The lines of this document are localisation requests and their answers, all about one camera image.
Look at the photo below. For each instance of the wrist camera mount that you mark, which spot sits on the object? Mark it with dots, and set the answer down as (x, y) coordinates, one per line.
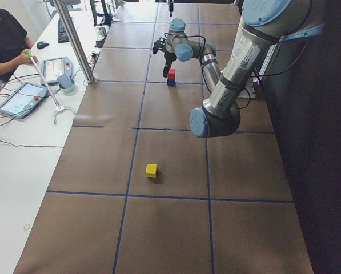
(159, 45)

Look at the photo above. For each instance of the blue wooden block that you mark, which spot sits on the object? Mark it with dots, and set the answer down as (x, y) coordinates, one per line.
(171, 82)

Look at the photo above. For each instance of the metal cylinder weight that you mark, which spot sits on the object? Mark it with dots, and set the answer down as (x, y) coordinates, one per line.
(102, 31)

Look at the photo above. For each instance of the person in black shirt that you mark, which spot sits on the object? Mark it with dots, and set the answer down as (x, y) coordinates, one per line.
(14, 43)

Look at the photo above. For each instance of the aluminium frame post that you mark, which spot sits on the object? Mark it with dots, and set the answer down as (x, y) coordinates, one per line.
(64, 15)

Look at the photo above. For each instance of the near teach pendant tablet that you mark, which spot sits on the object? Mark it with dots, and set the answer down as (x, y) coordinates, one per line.
(23, 101)

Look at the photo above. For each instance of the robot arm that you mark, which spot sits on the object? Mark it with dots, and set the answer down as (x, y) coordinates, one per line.
(262, 24)

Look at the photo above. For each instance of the red wooden block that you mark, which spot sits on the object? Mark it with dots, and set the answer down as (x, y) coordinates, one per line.
(171, 74)

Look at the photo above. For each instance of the teach pendant tablet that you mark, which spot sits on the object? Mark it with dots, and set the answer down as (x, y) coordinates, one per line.
(23, 101)
(52, 68)

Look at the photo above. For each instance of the yellow wooden block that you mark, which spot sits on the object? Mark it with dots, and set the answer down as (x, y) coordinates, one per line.
(151, 170)

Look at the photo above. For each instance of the black keyboard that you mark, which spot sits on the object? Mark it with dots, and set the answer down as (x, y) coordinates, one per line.
(62, 33)

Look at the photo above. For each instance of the blue cup on tape roll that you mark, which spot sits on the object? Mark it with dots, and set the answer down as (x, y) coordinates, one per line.
(66, 84)

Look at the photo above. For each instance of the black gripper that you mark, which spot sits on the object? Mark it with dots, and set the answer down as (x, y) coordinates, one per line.
(169, 56)

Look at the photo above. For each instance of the far teach pendant tablet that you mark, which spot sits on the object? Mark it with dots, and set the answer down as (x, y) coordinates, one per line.
(52, 68)

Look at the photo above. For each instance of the black computer mouse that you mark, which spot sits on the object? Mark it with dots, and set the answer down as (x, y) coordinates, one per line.
(42, 44)

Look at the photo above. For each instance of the reacher grabber stick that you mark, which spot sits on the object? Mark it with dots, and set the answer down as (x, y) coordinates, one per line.
(59, 107)

